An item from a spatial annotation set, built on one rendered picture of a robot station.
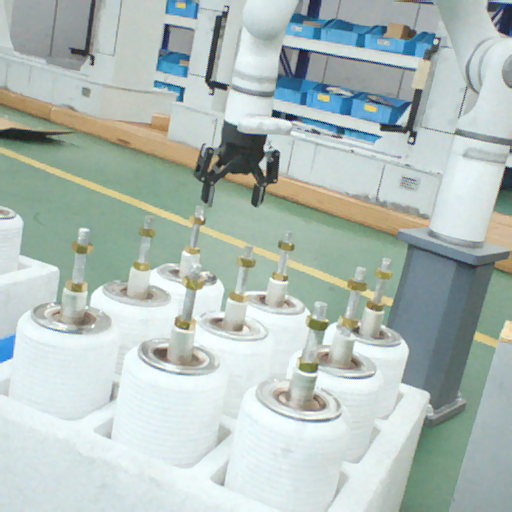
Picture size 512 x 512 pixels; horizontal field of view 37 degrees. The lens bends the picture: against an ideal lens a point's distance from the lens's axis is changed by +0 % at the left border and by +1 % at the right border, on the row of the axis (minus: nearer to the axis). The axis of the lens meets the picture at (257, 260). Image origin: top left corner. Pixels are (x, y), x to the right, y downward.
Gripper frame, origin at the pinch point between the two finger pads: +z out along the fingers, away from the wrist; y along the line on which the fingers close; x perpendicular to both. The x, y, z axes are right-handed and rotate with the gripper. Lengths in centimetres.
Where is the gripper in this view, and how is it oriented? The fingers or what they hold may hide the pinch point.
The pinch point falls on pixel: (231, 202)
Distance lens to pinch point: 130.2
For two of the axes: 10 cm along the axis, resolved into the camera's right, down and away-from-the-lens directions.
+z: -1.8, 9.0, 3.9
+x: 4.5, 4.3, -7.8
